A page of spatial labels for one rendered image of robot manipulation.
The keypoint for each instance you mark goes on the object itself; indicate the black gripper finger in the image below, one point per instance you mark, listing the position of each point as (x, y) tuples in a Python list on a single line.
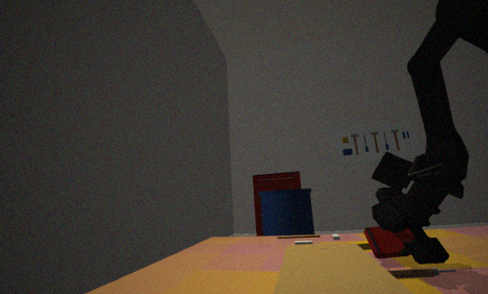
[(405, 251)]

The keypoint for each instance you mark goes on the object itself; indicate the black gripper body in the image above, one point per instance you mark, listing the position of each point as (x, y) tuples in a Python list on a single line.
[(425, 250)]

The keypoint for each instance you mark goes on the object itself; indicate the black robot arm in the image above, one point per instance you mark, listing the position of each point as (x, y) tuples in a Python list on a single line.
[(439, 171)]

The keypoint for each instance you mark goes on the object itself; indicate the tan panel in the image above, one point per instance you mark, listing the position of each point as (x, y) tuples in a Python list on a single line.
[(334, 268)]

